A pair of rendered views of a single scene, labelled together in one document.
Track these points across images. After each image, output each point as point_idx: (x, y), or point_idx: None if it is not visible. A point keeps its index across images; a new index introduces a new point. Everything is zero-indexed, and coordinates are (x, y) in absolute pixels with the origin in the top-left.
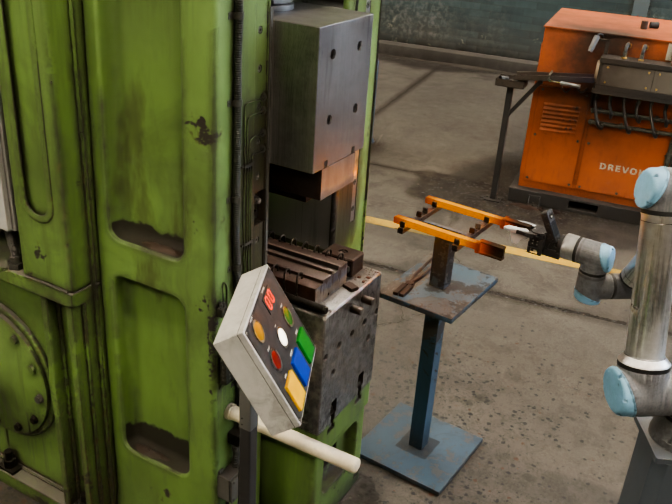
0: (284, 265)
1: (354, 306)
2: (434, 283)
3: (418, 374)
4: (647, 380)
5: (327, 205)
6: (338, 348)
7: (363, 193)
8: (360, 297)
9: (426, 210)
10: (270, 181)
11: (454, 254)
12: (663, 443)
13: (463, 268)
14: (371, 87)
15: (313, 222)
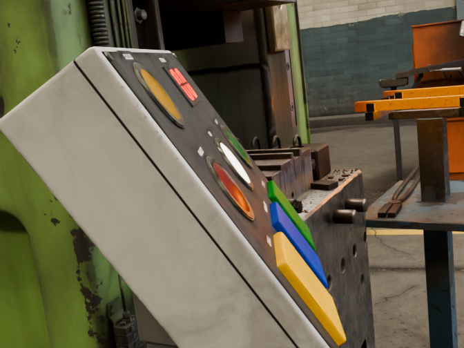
0: None
1: (340, 210)
2: (429, 197)
3: (431, 345)
4: None
5: (257, 94)
6: (329, 288)
7: (301, 92)
8: (343, 201)
9: (393, 98)
10: (160, 3)
11: (447, 149)
12: None
13: (454, 182)
14: None
15: (241, 129)
